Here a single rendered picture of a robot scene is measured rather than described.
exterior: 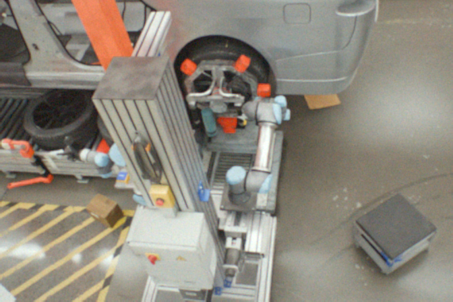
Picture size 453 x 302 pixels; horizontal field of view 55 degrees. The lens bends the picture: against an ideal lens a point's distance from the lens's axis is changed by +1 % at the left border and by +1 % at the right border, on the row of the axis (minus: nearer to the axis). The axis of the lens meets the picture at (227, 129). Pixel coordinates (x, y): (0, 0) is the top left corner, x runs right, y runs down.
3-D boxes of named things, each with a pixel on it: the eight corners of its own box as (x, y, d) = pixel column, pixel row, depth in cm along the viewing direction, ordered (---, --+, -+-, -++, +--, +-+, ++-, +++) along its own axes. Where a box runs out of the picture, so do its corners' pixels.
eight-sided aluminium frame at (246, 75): (261, 112, 347) (255, 60, 307) (260, 118, 343) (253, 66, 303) (195, 110, 359) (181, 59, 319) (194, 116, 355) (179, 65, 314)
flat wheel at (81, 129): (32, 162, 388) (19, 145, 371) (37, 111, 432) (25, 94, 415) (105, 142, 392) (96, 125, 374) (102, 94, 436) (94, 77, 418)
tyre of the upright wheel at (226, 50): (286, 59, 335) (212, 16, 316) (284, 80, 320) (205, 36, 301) (243, 106, 382) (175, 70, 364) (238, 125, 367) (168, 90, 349)
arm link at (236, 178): (230, 176, 269) (228, 162, 259) (251, 178, 265) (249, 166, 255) (225, 192, 261) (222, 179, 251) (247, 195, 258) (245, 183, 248)
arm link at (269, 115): (247, 191, 262) (260, 104, 270) (271, 195, 258) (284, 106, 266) (242, 190, 250) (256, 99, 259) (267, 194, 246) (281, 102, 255)
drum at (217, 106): (233, 94, 337) (230, 80, 326) (228, 114, 323) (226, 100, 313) (216, 94, 340) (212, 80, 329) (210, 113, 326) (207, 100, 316)
